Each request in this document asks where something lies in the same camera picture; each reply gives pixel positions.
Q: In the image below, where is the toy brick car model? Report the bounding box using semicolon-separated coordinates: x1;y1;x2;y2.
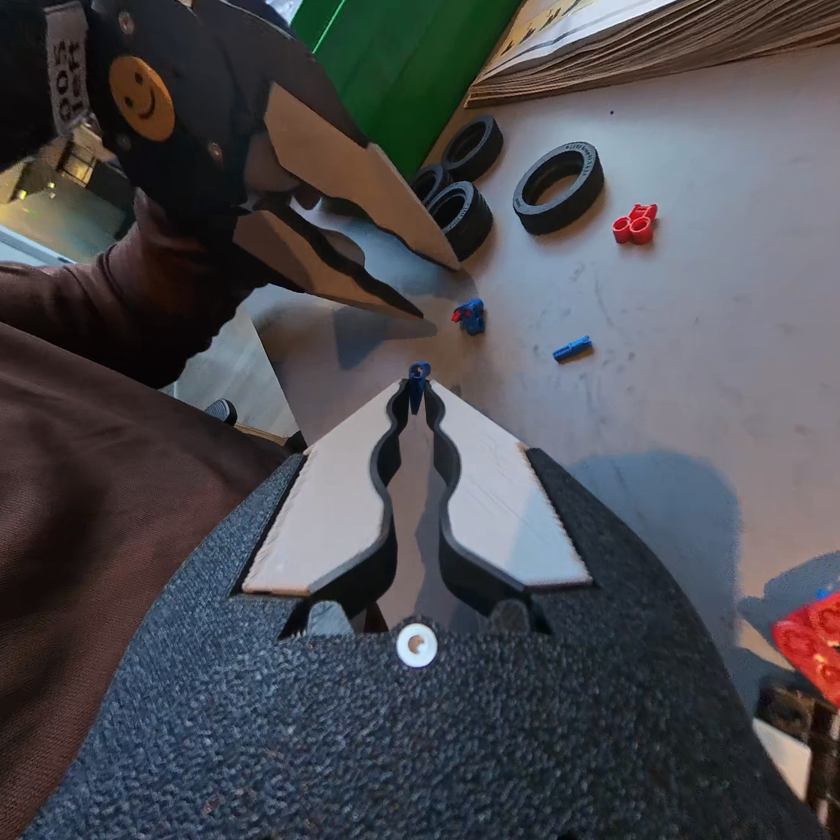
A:
755;587;840;821

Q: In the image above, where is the open instruction booklet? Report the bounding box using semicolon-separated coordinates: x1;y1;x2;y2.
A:
465;0;840;109

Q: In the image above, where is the grey desk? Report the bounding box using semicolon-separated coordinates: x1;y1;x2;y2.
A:
243;39;840;808

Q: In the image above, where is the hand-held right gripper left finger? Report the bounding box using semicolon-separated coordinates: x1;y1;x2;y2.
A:
241;378;404;614

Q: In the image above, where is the person's left hand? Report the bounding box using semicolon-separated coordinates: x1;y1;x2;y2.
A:
134;197;290;290

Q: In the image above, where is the green plastic bin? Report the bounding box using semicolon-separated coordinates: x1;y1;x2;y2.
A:
289;0;526;179

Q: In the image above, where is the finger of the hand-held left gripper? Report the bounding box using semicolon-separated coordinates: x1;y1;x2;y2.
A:
262;82;463;273
233;197;427;322

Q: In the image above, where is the red toy connector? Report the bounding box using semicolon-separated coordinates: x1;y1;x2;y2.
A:
612;203;659;245

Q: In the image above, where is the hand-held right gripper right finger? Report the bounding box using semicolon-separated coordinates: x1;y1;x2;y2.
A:
423;379;593;618

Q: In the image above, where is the black toy tire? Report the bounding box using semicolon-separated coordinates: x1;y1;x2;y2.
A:
513;141;606;236
411;164;454;207
425;182;494;262
441;116;505;185

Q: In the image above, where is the person's left forearm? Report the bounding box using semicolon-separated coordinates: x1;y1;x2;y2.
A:
0;243;277;391

